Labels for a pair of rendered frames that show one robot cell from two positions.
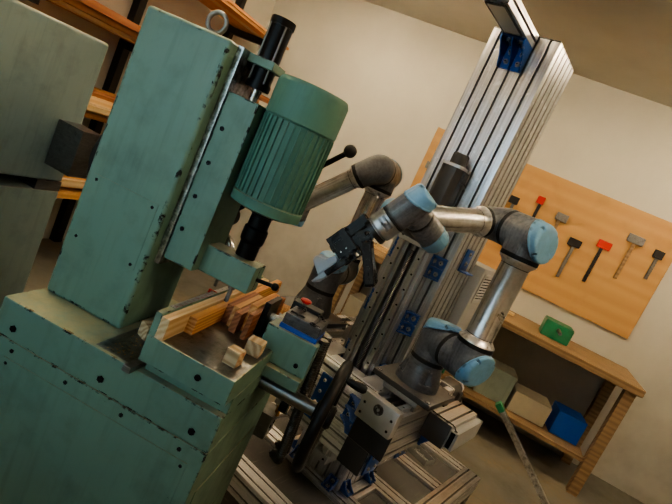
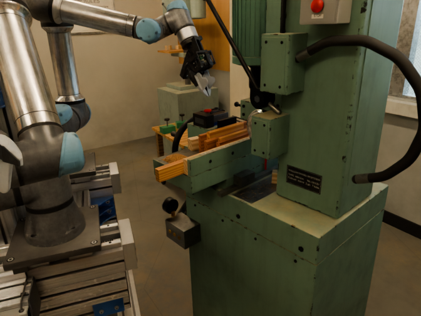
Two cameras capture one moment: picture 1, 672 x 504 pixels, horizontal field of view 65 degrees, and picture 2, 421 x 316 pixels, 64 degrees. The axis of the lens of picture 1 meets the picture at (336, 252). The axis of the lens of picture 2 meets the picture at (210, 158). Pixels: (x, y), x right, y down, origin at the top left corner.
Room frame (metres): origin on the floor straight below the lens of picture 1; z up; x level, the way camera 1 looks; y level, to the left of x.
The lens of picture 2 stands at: (2.28, 0.82, 1.33)
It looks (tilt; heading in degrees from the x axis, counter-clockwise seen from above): 22 degrees down; 219
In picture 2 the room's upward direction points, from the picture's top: 2 degrees counter-clockwise
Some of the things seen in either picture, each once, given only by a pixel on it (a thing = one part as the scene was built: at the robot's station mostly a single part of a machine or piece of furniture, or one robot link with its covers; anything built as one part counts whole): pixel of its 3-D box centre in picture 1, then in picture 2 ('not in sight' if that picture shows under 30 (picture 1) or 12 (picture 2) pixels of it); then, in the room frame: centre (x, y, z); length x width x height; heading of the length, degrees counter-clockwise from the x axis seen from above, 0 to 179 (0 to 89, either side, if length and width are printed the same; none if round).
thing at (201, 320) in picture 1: (242, 301); (229, 149); (1.38, 0.18, 0.92); 0.60 x 0.02 x 0.04; 171
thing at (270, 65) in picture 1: (268, 54); not in sight; (1.27, 0.34, 1.54); 0.08 x 0.08 x 0.17; 81
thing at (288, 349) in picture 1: (293, 343); (211, 133); (1.26, 0.00, 0.91); 0.15 x 0.14 x 0.09; 171
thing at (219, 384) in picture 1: (258, 343); (226, 148); (1.28, 0.08, 0.87); 0.61 x 0.30 x 0.06; 171
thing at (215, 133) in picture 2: (261, 311); (225, 136); (1.32, 0.11, 0.94); 0.17 x 0.02 x 0.07; 171
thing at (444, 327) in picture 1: (439, 339); (58, 123); (1.67, -0.43, 0.98); 0.13 x 0.12 x 0.14; 37
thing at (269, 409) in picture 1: (255, 413); (182, 230); (1.48, 0.02, 0.58); 0.12 x 0.08 x 0.08; 81
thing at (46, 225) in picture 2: (316, 298); (52, 214); (1.94, 0.00, 0.87); 0.15 x 0.15 x 0.10
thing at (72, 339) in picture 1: (157, 346); (280, 190); (1.26, 0.32, 0.76); 0.57 x 0.45 x 0.09; 81
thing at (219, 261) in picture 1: (231, 269); (260, 112); (1.25, 0.22, 1.03); 0.14 x 0.07 x 0.09; 81
